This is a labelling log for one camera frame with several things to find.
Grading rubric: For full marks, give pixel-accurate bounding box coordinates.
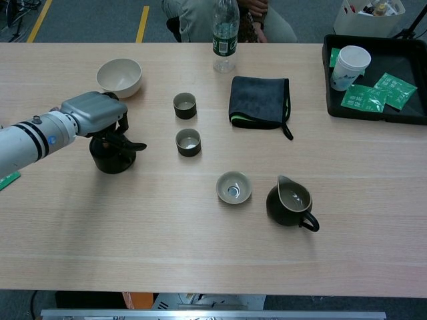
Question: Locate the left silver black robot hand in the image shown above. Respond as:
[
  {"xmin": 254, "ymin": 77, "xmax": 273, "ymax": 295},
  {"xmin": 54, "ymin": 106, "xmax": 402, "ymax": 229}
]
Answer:
[{"xmin": 59, "ymin": 91, "xmax": 147, "ymax": 154}]

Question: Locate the black cast iron teapot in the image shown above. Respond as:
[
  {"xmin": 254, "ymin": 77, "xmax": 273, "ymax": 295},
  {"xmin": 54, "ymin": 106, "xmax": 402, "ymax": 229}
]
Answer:
[{"xmin": 89, "ymin": 128, "xmax": 137, "ymax": 175}]

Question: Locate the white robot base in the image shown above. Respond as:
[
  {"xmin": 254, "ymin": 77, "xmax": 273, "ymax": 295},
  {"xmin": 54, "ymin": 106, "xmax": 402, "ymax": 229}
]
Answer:
[{"xmin": 151, "ymin": 293, "xmax": 267, "ymax": 311}]

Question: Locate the clear plastic water bottle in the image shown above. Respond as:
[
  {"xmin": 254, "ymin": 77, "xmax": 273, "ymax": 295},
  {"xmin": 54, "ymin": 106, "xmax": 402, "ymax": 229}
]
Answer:
[{"xmin": 211, "ymin": 0, "xmax": 240, "ymax": 74}]

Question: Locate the beige bowl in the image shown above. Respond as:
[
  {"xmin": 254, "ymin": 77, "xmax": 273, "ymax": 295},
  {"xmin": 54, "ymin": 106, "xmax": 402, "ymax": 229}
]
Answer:
[{"xmin": 96, "ymin": 58, "xmax": 143, "ymax": 99}]

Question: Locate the dark cylindrical teacup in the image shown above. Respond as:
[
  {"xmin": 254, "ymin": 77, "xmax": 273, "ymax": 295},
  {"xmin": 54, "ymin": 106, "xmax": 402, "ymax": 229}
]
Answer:
[
  {"xmin": 172, "ymin": 92, "xmax": 197, "ymax": 120},
  {"xmin": 175, "ymin": 128, "xmax": 202, "ymax": 158}
]

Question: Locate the green tea packet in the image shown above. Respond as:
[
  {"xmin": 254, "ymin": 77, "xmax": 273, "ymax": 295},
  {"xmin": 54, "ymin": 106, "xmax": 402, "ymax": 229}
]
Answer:
[
  {"xmin": 340, "ymin": 83, "xmax": 388, "ymax": 113},
  {"xmin": 329, "ymin": 47, "xmax": 342, "ymax": 69},
  {"xmin": 0, "ymin": 171, "xmax": 21, "ymax": 191},
  {"xmin": 373, "ymin": 72, "xmax": 418, "ymax": 111}
]

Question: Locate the black metal stand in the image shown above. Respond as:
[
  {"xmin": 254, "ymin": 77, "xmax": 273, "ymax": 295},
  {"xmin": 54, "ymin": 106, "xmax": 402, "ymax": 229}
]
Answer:
[{"xmin": 0, "ymin": 0, "xmax": 43, "ymax": 41}]

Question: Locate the seated person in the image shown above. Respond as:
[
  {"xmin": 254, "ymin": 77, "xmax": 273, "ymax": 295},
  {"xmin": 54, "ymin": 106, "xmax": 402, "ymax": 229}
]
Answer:
[{"xmin": 161, "ymin": 0, "xmax": 298, "ymax": 44}]

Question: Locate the grey folded microfiber cloth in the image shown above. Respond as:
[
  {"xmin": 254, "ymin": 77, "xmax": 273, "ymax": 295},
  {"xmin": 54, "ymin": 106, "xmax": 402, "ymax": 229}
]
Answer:
[{"xmin": 228, "ymin": 75, "xmax": 294, "ymax": 141}]

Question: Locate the orange object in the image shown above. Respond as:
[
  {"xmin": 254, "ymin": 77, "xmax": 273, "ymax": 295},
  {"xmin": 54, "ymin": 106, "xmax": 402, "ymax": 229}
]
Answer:
[{"xmin": 121, "ymin": 291, "xmax": 154, "ymax": 311}]

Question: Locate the dark ceramic pitcher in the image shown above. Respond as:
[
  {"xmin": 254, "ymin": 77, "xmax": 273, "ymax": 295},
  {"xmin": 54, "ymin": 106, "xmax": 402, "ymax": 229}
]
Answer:
[{"xmin": 266, "ymin": 175, "xmax": 320, "ymax": 233}]

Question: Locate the white paper cup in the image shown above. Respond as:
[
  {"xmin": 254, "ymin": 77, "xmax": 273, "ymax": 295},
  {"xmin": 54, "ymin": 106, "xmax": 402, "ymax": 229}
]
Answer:
[{"xmin": 330, "ymin": 45, "xmax": 372, "ymax": 92}]

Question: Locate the white storage box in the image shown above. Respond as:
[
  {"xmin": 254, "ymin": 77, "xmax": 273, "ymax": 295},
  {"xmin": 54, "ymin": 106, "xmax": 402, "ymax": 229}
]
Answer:
[{"xmin": 332, "ymin": 0, "xmax": 406, "ymax": 39}]

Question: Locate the black plastic tray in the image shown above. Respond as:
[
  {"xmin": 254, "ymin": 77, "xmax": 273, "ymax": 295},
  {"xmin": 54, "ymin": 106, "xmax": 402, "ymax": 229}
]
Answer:
[{"xmin": 322, "ymin": 33, "xmax": 427, "ymax": 126}]

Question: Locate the black tripod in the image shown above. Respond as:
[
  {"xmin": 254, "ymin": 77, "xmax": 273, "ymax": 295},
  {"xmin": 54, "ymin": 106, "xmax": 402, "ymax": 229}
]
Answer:
[{"xmin": 392, "ymin": 5, "xmax": 427, "ymax": 40}]

